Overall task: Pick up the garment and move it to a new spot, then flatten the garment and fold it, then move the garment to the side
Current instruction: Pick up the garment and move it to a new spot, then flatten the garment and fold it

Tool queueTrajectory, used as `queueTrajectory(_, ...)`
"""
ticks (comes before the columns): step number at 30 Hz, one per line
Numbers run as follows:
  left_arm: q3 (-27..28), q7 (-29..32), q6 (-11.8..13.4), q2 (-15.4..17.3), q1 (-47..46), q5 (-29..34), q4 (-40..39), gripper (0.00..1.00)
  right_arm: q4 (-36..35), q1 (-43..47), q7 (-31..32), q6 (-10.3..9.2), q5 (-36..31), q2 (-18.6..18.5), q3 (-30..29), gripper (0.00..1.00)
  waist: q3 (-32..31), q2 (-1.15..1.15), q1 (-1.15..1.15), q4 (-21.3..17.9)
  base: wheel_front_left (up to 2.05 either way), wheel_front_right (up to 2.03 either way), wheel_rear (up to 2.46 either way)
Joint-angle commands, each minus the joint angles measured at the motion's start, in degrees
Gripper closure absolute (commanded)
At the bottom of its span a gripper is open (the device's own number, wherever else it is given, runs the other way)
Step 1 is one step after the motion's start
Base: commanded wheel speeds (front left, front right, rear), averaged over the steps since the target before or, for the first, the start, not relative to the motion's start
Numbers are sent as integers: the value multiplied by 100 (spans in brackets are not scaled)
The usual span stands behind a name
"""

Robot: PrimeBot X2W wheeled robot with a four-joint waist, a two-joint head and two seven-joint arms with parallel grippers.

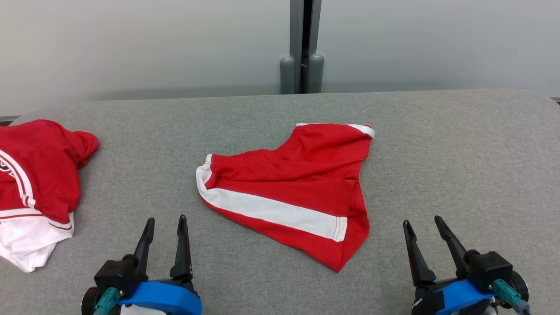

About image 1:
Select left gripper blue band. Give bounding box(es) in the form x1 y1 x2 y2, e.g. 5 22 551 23
81 214 202 315

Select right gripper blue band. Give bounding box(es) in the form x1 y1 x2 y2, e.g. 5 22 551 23
402 215 530 315

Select red shirt with white sleeves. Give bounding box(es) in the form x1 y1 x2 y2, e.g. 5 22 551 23
0 119 99 273

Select red shorts with white stripe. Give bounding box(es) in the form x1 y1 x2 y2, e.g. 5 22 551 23
196 123 375 273

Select left camera cable teal plug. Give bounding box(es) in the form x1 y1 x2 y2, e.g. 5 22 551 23
93 287 121 315

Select camera cable teal plug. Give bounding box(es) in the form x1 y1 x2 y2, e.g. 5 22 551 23
93 287 121 315
492 279 532 315

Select right camera cable teal plug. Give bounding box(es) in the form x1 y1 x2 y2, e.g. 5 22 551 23
492 279 532 315

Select grey partition post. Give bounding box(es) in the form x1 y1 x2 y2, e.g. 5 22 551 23
280 0 325 95

